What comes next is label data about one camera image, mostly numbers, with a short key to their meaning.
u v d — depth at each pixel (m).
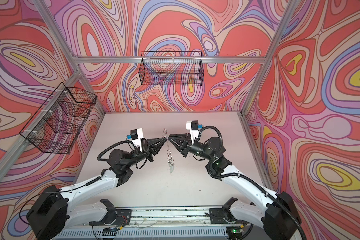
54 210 0.41
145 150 0.57
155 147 0.61
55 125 0.68
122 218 0.72
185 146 0.58
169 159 0.61
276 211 0.40
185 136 0.58
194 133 0.57
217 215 0.73
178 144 0.63
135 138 0.56
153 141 0.60
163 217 0.75
